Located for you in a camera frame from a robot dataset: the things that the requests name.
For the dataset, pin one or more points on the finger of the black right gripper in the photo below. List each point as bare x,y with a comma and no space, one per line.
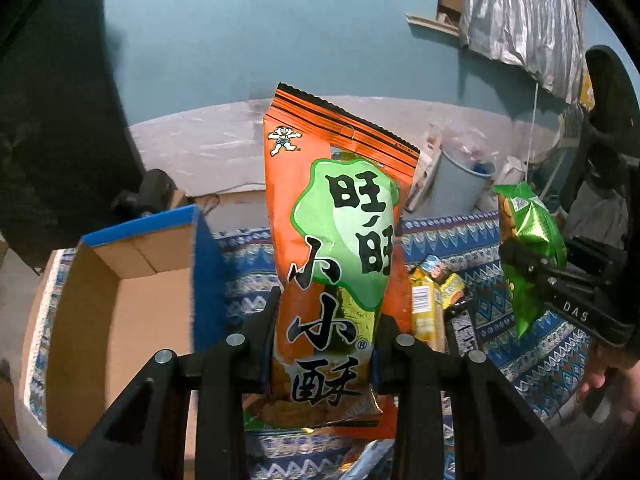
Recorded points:
522,260

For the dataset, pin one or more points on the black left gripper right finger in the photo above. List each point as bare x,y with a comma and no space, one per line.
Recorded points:
496,434

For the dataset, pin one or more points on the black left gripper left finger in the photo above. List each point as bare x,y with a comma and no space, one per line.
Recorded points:
142,435

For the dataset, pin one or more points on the green snack bag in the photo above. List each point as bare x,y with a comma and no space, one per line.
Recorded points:
528,233

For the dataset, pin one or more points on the long yellow biscuit pack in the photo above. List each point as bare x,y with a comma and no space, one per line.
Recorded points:
427,320

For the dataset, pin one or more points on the orange Wangwang snack bag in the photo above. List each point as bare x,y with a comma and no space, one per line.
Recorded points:
335,187

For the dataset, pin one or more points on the black yellow snack bag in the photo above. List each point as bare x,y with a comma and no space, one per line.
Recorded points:
449,286

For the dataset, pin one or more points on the right hand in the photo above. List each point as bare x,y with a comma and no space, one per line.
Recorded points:
616,368

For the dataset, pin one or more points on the blue patterned cloth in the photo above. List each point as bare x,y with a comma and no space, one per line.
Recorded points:
544,365

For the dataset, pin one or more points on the light blue bucket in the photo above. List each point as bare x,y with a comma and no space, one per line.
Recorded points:
456,187

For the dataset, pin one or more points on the blue-edged cardboard box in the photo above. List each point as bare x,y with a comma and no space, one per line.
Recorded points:
148,284

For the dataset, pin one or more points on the black round speaker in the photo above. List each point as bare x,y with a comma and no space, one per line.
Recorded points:
154,195

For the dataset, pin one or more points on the silver foil curtain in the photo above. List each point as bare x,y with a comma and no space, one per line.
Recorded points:
546,38

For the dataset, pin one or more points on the black hanging coat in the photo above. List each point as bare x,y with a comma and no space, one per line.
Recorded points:
66,151

